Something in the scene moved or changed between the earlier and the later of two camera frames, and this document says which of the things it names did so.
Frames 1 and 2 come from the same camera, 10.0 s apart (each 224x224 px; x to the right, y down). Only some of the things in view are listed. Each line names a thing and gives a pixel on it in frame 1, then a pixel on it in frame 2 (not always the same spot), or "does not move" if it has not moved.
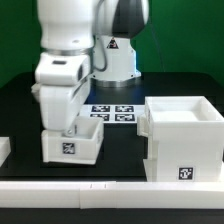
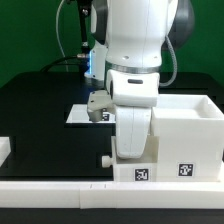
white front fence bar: x=112 y=194 does not move
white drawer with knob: x=82 y=147 -> x=143 y=168
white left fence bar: x=5 y=148 does not move
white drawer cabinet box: x=185 y=140 does not move
